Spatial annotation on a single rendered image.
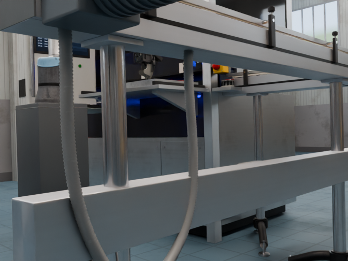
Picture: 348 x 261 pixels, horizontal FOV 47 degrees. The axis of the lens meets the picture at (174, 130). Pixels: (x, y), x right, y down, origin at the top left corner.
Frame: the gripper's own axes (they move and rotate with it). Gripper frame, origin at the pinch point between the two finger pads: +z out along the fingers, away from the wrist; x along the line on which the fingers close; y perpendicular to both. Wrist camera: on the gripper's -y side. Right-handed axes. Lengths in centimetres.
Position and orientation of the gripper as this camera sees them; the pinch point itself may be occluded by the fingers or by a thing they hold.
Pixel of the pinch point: (148, 79)
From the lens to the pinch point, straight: 212.7
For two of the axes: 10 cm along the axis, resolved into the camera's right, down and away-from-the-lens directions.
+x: 7.3, -0.1, -6.8
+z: 0.3, 10.0, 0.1
